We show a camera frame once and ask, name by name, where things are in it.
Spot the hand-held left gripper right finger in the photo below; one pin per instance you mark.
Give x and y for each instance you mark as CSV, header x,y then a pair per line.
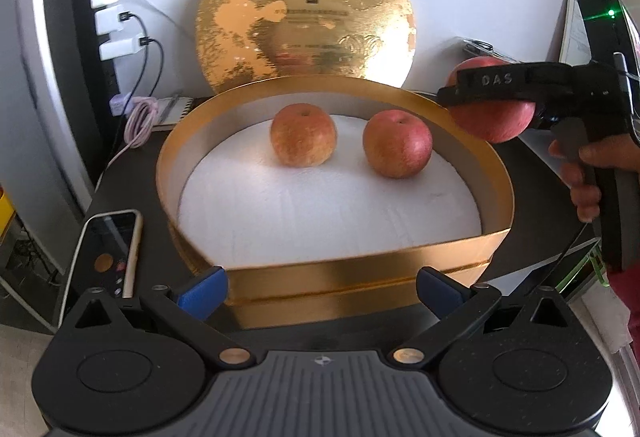
x,y
439,289

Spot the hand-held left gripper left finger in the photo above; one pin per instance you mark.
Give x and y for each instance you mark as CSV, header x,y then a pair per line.
x,y
204,293

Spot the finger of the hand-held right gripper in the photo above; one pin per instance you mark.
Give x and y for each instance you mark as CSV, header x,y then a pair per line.
x,y
500,81

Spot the red apple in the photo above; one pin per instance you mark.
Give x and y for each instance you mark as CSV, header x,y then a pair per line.
x,y
492,122

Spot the round gold box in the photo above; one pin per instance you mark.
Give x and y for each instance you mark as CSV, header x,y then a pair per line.
x,y
320,287

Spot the person's right hand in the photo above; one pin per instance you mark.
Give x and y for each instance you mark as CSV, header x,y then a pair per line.
x,y
612,154

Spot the smartphone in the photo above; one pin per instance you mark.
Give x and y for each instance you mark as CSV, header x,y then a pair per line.
x,y
102,244

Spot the orange-red apple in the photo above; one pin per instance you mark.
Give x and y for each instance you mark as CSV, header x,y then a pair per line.
x,y
397,146

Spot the white foam liner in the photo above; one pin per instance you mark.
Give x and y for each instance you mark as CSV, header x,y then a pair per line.
x,y
310,217

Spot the spiral notebook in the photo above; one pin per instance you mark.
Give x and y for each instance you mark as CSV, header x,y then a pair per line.
x,y
172,111

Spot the pale yellow-red apple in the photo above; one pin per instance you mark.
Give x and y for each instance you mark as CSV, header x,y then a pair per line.
x,y
303,136

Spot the person's red clothing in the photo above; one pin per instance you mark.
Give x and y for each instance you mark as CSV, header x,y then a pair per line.
x,y
625,302

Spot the small lilac adapter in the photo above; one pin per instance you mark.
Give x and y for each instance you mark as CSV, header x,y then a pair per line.
x,y
119,103

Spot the round gold lid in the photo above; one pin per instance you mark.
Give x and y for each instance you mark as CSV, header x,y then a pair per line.
x,y
305,7

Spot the yellow crate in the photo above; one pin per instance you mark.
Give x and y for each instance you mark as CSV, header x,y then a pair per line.
x,y
5,214

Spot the black power strip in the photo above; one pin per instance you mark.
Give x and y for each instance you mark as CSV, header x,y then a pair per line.
x,y
84,67

